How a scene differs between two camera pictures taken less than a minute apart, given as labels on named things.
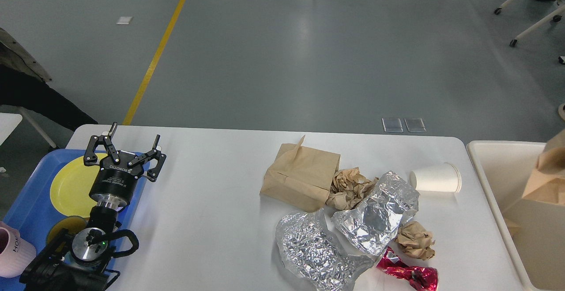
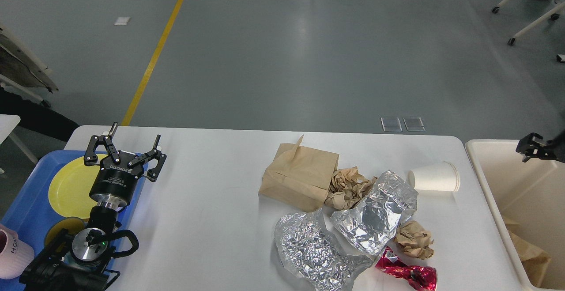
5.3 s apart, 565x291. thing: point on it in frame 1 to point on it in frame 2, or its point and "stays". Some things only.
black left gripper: (114, 185) stays
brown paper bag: (548, 184) to (535, 258)
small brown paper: (414, 240) stays
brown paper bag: (302, 177) stays
